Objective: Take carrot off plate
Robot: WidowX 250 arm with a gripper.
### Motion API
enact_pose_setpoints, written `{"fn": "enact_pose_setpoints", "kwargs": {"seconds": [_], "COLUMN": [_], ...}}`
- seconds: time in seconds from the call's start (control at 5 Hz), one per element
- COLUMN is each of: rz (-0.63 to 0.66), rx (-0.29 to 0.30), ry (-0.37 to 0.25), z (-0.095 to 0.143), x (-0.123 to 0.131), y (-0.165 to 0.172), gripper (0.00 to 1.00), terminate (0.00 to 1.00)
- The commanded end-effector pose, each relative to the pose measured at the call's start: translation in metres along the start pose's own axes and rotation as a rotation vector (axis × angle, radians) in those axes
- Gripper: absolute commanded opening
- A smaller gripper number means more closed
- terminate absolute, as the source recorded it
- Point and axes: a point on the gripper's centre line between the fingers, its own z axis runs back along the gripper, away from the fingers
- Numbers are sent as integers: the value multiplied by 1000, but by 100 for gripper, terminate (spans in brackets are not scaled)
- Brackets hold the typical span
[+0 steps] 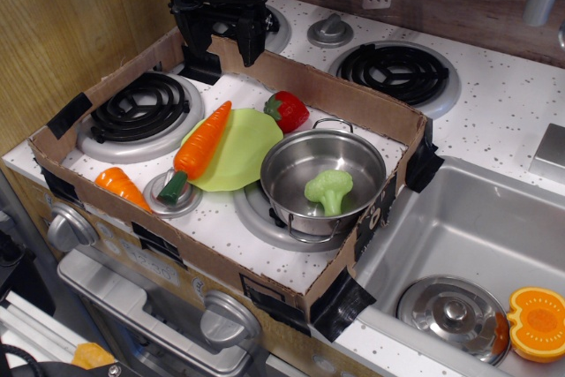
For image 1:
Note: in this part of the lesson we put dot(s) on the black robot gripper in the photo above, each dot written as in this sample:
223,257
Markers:
195,20

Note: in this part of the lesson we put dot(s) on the orange toy carrot green stem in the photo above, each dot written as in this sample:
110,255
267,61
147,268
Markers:
198,151

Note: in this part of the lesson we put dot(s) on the light green plastic plate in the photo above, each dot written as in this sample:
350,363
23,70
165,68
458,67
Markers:
247,138

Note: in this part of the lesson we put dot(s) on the small orange toy carrot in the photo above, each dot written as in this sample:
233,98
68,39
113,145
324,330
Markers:
116,181

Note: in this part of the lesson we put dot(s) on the brown cardboard fence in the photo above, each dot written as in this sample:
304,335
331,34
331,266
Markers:
247,100

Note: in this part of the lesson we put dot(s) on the red toy strawberry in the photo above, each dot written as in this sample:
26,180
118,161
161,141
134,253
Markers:
287,110

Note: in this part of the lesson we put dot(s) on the front left black burner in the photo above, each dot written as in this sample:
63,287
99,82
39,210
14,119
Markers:
143,121

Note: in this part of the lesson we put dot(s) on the silver stovetop knob back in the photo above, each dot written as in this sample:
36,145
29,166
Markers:
331,32

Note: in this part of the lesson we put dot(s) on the silver stovetop knob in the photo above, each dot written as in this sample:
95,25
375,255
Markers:
188,197
331,32

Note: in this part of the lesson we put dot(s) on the silver stovetop knob front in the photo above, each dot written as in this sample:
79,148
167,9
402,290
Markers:
188,197

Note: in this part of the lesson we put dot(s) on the stainless steel pot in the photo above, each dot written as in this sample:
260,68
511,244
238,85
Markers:
331,144

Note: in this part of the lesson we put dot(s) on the green toy broccoli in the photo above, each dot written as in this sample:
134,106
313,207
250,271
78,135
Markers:
329,188

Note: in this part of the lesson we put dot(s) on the back right black burner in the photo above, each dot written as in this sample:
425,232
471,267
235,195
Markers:
414,74

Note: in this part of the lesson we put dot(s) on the left silver oven knob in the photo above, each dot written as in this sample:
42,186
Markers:
69,229

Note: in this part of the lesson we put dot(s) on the silver oven knob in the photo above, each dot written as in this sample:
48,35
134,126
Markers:
69,229
226,322

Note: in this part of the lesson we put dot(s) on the right silver oven knob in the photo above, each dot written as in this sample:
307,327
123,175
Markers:
226,322

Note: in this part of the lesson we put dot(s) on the silver toy sink basin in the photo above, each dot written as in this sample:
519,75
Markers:
470,223

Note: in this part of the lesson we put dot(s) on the yellow object bottom left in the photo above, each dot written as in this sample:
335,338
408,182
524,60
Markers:
90,356

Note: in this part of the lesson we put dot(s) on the silver pot lid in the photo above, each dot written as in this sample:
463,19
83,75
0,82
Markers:
458,312

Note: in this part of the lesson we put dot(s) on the orange toy fruit half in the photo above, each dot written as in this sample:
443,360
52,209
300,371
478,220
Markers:
536,317

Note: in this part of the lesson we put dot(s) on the silver oven door handle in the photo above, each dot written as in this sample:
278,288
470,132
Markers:
161,335

